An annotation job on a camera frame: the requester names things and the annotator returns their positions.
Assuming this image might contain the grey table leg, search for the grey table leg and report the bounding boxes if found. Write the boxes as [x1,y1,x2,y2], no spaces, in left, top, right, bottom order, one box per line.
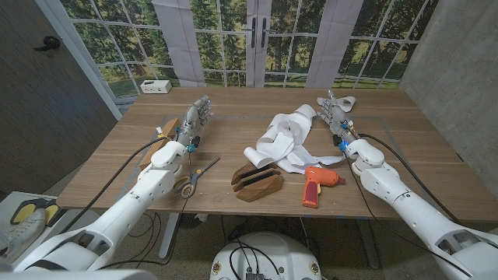
[357,219,381,270]
[158,212,181,260]

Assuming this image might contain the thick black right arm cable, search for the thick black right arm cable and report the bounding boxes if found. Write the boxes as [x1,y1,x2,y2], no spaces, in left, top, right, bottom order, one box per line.
[357,133,462,226]

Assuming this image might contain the white floor platform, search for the white floor platform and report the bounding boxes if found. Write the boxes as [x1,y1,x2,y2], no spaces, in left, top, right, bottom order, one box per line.
[0,190,103,273]

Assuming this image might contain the grey and tan scissors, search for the grey and tan scissors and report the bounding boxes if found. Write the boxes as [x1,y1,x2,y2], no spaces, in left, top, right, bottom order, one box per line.
[173,156,221,200]

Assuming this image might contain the long light wooden block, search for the long light wooden block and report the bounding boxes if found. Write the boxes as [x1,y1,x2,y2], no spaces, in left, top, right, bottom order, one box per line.
[139,118,182,171]

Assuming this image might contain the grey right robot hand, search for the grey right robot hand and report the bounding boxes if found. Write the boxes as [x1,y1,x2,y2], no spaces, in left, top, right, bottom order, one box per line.
[317,89,359,145]

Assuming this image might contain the black door handle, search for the black door handle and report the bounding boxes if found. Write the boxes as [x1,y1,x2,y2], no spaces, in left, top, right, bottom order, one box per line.
[33,36,61,52]

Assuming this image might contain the orange toy drill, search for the orange toy drill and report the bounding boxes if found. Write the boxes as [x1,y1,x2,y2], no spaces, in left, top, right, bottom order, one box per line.
[302,166,346,209]

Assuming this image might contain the black round object under table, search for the black round object under table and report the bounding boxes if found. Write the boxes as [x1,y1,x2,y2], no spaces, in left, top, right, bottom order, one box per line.
[179,212,203,229]

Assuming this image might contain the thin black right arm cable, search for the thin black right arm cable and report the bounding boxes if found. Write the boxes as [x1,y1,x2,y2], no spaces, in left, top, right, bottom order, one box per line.
[343,151,472,278]

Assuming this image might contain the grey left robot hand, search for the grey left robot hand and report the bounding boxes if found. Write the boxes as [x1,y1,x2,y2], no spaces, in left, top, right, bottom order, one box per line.
[174,95,215,148]

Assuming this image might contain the printed window forest backdrop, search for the printed window forest backdrop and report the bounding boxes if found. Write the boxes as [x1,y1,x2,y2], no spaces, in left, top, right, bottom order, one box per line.
[37,0,440,98]

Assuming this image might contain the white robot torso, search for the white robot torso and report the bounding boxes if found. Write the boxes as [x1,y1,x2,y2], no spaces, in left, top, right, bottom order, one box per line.
[209,232,323,280]

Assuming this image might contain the yellow and black foot pedal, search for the yellow and black foot pedal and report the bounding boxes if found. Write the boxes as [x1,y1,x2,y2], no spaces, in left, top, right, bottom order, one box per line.
[9,198,61,226]

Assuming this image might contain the white power strip box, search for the white power strip box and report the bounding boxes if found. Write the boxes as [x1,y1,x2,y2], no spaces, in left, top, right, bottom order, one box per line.
[139,79,173,95]

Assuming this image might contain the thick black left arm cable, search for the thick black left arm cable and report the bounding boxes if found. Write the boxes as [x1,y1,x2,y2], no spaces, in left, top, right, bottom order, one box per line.
[58,135,174,234]

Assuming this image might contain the dark brown slotted wooden block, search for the dark brown slotted wooden block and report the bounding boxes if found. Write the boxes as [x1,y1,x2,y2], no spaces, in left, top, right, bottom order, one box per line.
[230,162,284,204]

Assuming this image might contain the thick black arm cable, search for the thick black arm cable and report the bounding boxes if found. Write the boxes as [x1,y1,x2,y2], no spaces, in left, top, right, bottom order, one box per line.
[58,135,174,234]
[357,133,462,226]

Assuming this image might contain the white receipt paper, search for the white receipt paper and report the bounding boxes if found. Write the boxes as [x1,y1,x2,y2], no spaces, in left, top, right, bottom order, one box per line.
[244,96,357,175]

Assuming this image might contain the white sneaker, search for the white sneaker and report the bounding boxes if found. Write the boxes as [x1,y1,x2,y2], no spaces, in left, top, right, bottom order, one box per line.
[0,208,47,264]

